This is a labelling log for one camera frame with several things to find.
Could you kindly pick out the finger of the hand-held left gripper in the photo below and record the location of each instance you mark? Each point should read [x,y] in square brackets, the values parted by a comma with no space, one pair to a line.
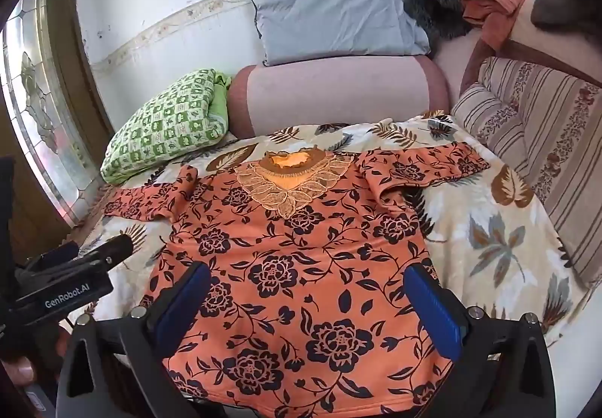
[113,246]

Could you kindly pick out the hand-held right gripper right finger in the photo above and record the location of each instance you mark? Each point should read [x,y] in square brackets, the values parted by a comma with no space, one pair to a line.
[428,310]

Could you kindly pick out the striped floral bolster cushion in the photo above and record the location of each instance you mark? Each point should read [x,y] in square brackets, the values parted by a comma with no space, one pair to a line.
[489,117]

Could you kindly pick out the green patterned pillow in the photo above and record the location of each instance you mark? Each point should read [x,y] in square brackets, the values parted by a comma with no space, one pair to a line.
[164,126]

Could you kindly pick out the pink bolster cushion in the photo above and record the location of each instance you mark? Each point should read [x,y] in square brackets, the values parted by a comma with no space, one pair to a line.
[329,93]

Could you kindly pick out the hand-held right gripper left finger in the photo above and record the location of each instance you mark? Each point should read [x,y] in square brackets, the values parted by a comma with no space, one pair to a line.
[188,300]

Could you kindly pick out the orange floral shirt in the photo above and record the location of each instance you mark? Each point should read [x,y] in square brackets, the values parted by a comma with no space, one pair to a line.
[291,277]

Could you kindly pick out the stained glass window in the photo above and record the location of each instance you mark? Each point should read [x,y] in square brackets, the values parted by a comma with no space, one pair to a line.
[42,117]

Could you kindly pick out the grey pillow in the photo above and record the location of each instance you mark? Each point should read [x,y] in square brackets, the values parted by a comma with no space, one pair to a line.
[329,18]

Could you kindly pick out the person's left hand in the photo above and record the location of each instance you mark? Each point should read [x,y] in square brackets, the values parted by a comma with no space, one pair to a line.
[16,371]

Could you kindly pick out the striped floral back cushion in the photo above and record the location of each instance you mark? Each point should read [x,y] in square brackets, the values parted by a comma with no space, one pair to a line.
[555,131]

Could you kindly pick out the wooden window frame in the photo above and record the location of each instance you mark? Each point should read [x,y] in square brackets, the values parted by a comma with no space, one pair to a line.
[77,46]

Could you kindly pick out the pink sofa backrest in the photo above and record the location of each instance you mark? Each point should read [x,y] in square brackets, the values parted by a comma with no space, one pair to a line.
[536,39]

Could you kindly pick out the plain orange cloth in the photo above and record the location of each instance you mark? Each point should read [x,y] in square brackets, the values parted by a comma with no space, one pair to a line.
[494,9]

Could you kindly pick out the leaf print blanket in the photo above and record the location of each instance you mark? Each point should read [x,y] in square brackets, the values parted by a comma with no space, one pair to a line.
[470,220]

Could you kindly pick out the black furry cloth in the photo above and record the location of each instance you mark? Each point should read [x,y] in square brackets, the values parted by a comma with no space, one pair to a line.
[432,4]

